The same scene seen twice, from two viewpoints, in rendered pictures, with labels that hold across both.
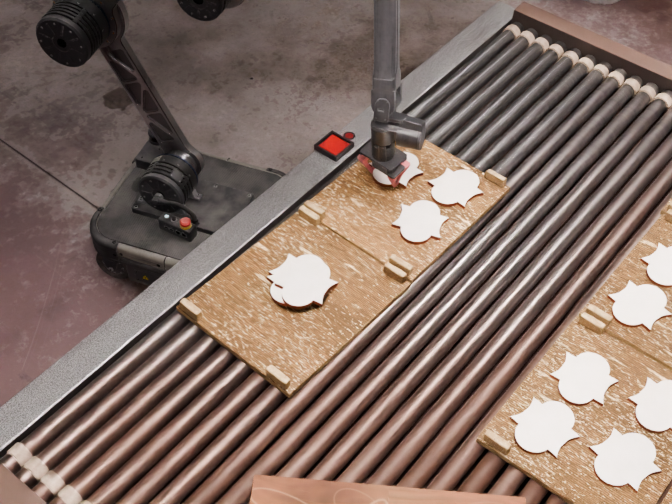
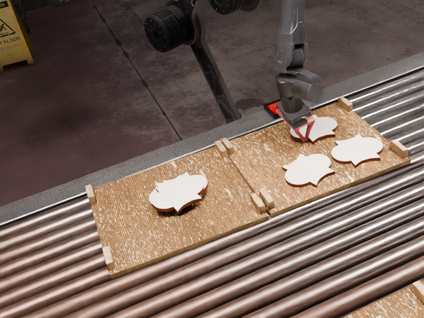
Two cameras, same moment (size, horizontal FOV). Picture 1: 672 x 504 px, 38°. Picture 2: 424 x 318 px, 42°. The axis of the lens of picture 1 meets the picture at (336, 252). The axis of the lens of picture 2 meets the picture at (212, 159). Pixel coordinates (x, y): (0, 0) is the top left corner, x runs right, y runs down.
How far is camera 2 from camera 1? 1.19 m
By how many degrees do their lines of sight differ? 30
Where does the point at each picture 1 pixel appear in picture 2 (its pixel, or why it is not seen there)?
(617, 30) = not seen: outside the picture
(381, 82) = (282, 36)
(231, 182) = not seen: hidden behind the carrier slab
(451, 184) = (354, 146)
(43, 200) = not seen: hidden behind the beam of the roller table
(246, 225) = (178, 149)
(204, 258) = (134, 165)
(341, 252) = (228, 180)
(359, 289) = (222, 210)
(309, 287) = (177, 196)
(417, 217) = (306, 165)
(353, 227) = (251, 164)
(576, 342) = (398, 310)
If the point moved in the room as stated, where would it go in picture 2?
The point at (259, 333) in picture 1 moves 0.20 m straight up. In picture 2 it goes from (124, 223) to (103, 163)
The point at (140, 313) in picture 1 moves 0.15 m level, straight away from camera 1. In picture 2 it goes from (65, 191) to (86, 159)
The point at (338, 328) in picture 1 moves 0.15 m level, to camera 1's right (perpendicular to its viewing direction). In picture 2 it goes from (184, 235) to (237, 252)
